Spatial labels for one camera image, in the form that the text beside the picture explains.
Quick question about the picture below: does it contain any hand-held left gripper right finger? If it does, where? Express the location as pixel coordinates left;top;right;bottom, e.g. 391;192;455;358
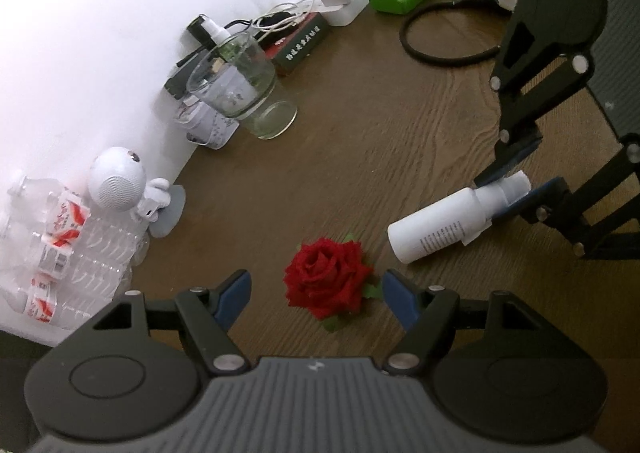
381;268;547;377

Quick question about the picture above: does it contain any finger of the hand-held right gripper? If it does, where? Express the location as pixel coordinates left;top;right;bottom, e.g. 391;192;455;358
472;15;597;186
492;133;640;262

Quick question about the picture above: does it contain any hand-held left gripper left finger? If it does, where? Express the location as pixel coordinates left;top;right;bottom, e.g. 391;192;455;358
94;269;252;376

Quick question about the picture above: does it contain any red artificial rose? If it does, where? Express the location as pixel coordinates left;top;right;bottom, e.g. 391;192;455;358
283;231;384;334

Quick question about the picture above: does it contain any white spray bottle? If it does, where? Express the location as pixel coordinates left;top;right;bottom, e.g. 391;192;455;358
387;170;532;265

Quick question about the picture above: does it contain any wooden desktop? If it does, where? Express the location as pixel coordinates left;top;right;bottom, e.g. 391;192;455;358
117;0;640;376

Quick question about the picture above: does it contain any clear plastic water bottle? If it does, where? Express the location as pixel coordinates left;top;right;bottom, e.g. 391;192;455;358
0;273;132;335
0;233;137;305
5;175;151;265

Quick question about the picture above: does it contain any white robot toy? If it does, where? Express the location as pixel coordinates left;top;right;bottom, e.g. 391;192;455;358
88;146;187;239

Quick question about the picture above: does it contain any clear glass beaker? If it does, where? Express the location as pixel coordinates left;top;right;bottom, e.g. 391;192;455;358
186;31;299;142

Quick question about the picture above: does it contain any black flat device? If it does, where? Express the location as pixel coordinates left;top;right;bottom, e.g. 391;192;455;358
164;46;213;99

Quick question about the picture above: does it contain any dark red box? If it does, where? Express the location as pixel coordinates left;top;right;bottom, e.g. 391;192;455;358
269;11;331;77

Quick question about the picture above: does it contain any small clear spray bottle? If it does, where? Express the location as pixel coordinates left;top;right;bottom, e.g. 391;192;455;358
198;16;273;94

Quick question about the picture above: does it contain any black round device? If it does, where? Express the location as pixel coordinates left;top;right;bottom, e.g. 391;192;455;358
187;13;214;42

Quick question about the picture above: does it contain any black cable loop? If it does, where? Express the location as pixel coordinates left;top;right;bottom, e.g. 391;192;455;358
398;0;512;68

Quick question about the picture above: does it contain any coiled white cable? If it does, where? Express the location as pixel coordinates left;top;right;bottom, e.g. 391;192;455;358
251;2;315;32

